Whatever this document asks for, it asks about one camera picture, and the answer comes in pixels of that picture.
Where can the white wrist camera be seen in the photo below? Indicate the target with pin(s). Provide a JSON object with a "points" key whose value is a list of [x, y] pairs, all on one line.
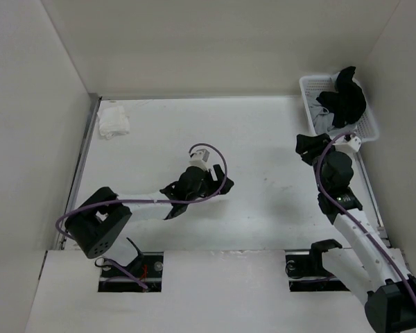
{"points": [[349, 144], [199, 159]]}

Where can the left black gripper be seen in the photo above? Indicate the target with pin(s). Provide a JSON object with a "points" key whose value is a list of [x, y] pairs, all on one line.
{"points": [[220, 190]]}

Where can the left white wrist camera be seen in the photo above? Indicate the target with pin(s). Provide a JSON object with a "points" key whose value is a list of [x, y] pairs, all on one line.
{"points": [[199, 159]]}

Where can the white plastic basket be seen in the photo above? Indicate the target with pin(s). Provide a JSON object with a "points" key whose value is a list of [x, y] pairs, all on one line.
{"points": [[366, 128]]}

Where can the black tank top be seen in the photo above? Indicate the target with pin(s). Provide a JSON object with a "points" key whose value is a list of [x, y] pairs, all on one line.
{"points": [[347, 104]]}

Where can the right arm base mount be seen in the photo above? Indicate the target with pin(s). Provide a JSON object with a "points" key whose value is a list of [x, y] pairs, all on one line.
{"points": [[303, 276]]}

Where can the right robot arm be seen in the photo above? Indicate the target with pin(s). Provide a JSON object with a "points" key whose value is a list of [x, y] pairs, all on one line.
{"points": [[383, 285]]}

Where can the grey tank top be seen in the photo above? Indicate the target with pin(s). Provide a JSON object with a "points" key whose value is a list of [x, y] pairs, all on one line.
{"points": [[322, 119]]}

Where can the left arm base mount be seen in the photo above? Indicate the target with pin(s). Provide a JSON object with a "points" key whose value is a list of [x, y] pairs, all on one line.
{"points": [[149, 270]]}

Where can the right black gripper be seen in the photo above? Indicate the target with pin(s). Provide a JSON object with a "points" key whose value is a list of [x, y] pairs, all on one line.
{"points": [[311, 144]]}

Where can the folded white tank top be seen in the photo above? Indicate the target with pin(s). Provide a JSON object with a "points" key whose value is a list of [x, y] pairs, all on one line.
{"points": [[113, 121]]}

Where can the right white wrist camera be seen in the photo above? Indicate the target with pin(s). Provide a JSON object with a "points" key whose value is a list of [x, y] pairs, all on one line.
{"points": [[349, 144]]}

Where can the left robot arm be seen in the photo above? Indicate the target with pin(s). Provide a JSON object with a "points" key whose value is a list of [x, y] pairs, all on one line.
{"points": [[97, 229]]}

